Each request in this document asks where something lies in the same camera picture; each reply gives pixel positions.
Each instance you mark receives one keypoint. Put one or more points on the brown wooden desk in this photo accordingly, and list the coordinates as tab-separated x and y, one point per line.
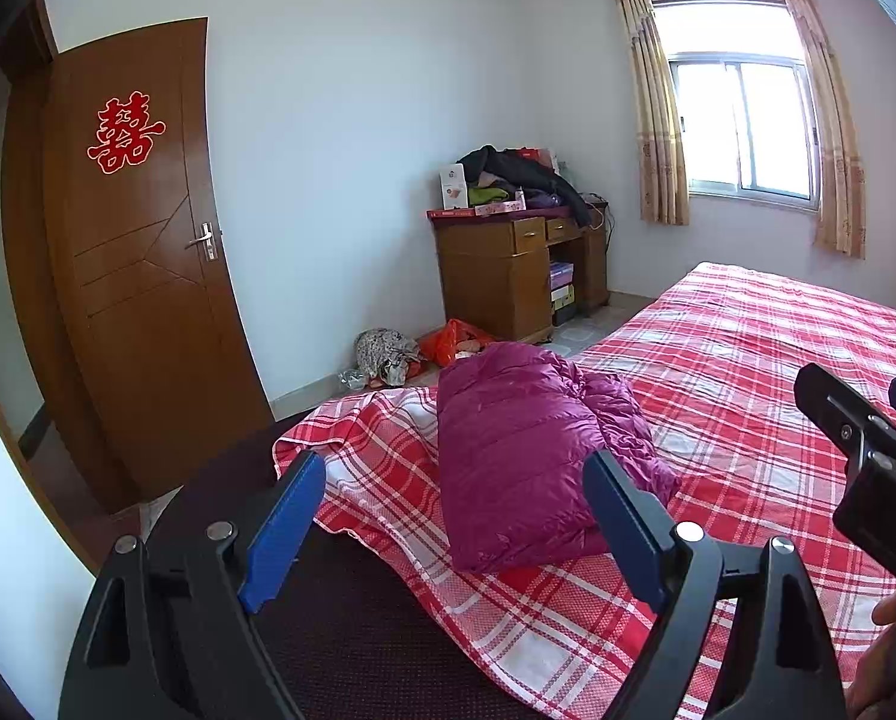
485	277

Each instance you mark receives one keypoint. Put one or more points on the red plastic bag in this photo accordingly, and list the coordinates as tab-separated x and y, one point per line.
448	337

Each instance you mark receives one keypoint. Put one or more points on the pink flat box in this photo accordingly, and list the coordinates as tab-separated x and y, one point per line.
497	208

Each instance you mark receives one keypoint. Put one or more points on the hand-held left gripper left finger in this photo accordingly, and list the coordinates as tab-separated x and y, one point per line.
279	532

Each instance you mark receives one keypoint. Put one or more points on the red flat box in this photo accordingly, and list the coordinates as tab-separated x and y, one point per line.
455	214

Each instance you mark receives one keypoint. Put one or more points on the bed with red plaid sheet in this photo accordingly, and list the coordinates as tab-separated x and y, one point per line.
718	360

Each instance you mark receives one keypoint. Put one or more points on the red paper bag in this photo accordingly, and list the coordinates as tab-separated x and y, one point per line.
542	157

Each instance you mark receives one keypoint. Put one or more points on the red paper door decoration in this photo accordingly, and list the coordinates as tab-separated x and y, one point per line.
122	135

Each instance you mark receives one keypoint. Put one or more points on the grey patterned cloth bundle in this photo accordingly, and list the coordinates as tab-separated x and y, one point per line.
384	356

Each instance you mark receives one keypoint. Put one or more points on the beige patterned curtain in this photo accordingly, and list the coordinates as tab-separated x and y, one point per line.
658	127
838	165

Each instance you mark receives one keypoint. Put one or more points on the stacked shoe boxes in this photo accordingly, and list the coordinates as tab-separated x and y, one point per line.
562	292

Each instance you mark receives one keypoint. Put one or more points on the small sliding window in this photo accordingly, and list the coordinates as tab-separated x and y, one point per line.
740	127

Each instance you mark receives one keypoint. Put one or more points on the brown wooden door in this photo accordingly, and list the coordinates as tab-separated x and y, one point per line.
140	277

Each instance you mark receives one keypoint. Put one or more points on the wooden door frame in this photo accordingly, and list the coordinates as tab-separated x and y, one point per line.
28	240

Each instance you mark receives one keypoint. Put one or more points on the pile of dark clothes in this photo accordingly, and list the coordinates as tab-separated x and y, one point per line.
523	169

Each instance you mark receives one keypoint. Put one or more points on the dark maroon cloth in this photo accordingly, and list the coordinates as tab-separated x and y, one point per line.
373	645

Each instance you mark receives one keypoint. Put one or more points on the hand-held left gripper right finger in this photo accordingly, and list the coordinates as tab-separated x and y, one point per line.
628	532

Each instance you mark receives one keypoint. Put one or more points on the magenta down jacket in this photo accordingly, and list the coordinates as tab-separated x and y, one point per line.
515	450

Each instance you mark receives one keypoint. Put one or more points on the white printed box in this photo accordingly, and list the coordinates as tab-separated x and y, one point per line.
453	187

